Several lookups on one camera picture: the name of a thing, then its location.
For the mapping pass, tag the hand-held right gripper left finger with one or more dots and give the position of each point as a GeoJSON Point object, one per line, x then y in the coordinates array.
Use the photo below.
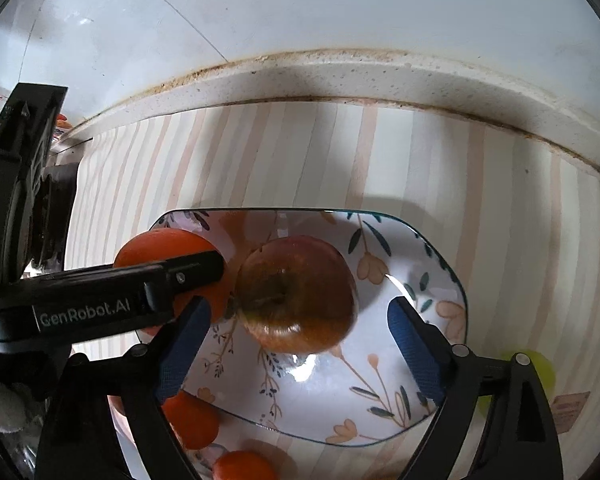
{"type": "Point", "coordinates": [180, 355]}

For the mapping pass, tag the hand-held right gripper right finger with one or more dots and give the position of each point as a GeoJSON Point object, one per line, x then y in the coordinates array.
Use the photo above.
{"type": "Point", "coordinates": [411, 347]}

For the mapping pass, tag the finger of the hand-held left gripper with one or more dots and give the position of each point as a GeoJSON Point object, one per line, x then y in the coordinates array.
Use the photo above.
{"type": "Point", "coordinates": [95, 300]}

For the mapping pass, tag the floral ceramic bowl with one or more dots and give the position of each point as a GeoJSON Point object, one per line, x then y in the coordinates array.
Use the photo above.
{"type": "Point", "coordinates": [360, 390]}

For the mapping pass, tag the orange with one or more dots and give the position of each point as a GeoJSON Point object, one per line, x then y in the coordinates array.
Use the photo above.
{"type": "Point", "coordinates": [180, 245]}
{"type": "Point", "coordinates": [245, 466]}
{"type": "Point", "coordinates": [192, 422]}

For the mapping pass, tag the brownish red apple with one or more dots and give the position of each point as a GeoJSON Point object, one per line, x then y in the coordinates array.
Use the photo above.
{"type": "Point", "coordinates": [295, 295]}

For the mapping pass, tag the green apple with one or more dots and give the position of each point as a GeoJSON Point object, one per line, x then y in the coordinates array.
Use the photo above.
{"type": "Point", "coordinates": [545, 370]}

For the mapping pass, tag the printed cardboard box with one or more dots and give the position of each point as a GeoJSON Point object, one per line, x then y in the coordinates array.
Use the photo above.
{"type": "Point", "coordinates": [64, 132]}

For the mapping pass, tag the white fluffy cloth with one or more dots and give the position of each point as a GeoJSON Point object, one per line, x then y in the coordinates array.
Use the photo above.
{"type": "Point", "coordinates": [0, 405]}

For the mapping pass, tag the brown paper label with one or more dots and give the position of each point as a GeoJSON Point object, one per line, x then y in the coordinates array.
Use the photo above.
{"type": "Point", "coordinates": [570, 410]}

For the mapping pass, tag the striped table mat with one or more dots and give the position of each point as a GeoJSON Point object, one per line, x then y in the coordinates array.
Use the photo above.
{"type": "Point", "coordinates": [330, 160]}

